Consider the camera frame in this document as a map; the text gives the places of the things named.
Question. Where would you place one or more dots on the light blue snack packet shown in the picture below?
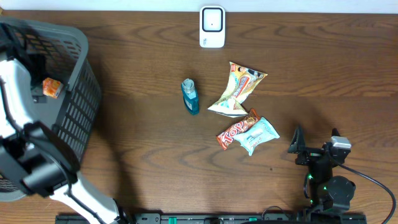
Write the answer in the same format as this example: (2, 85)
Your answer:
(259, 133)

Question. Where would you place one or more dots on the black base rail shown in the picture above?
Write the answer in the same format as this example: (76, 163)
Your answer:
(155, 218)

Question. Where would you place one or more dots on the grey plastic shopping basket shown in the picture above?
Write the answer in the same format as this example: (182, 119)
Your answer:
(77, 102)

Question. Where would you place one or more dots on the red Top chocolate bar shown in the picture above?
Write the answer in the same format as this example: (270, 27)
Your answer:
(227, 137)

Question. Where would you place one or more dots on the blue mouthwash bottle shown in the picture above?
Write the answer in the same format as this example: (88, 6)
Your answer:
(190, 96)

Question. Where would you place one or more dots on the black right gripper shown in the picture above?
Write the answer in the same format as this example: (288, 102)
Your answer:
(298, 145)

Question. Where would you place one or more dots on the small orange snack box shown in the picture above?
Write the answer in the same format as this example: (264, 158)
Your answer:
(52, 88)

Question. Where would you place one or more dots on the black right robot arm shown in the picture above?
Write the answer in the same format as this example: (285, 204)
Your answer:
(330, 194)

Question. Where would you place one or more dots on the beige snack bag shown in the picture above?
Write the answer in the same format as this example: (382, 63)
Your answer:
(241, 83)

